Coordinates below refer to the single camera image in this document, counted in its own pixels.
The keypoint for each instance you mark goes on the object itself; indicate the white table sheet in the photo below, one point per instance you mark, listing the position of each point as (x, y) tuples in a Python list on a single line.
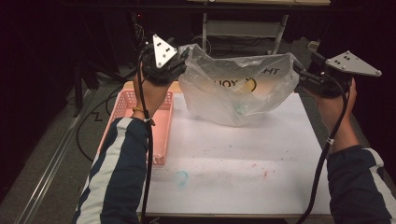
[(233, 161)]

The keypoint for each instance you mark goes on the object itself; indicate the beige power strip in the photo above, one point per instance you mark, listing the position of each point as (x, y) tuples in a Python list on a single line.
[(312, 45)]

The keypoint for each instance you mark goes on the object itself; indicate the black metal stand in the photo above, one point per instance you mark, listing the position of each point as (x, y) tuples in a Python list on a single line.
[(77, 93)]

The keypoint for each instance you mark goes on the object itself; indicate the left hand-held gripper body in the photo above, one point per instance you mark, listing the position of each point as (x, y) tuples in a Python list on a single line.
[(162, 56)]

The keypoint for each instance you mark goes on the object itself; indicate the aluminium floor rail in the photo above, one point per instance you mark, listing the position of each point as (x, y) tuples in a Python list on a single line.
[(46, 180)]

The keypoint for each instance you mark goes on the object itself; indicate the clear printed plastic bag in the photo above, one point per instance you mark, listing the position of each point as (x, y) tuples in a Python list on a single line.
[(218, 102)]

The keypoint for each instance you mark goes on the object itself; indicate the white metal desk frame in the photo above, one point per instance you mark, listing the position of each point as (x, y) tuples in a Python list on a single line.
[(243, 28)]

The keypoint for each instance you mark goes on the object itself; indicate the person's left hand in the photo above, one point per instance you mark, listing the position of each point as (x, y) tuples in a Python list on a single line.
[(154, 96)]

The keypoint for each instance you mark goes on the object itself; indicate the person's right hand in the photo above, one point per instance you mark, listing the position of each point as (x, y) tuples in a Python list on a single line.
[(334, 115)]

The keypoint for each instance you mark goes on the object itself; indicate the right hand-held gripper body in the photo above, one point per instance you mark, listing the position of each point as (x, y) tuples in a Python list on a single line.
[(333, 82)]

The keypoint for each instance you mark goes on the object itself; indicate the pink plastic basket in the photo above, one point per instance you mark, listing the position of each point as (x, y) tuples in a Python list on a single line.
[(162, 133)]

